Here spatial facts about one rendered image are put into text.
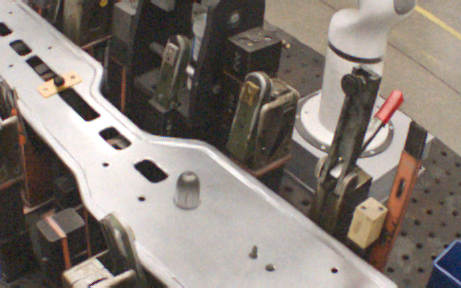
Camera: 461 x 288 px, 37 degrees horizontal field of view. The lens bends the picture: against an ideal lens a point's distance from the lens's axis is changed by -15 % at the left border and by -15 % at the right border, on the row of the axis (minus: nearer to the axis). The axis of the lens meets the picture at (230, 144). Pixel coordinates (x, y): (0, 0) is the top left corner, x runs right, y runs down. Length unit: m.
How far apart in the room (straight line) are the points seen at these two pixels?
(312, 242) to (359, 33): 0.50
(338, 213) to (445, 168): 0.71
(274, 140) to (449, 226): 0.55
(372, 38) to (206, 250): 0.59
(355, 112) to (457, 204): 0.69
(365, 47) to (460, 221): 0.45
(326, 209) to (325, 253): 0.08
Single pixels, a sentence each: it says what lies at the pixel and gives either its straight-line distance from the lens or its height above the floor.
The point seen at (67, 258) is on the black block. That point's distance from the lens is 1.03.
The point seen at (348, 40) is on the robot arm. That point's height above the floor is 1.02.
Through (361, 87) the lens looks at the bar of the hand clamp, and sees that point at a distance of 0.93.
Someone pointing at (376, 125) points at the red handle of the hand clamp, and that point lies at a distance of 1.03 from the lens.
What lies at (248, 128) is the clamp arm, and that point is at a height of 1.03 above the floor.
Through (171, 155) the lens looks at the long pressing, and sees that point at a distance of 1.11.
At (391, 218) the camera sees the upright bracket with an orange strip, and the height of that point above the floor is 1.05.
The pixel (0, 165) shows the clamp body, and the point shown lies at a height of 0.97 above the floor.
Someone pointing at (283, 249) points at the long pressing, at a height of 1.00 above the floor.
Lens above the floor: 1.70
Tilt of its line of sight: 38 degrees down
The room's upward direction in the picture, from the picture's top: 7 degrees clockwise
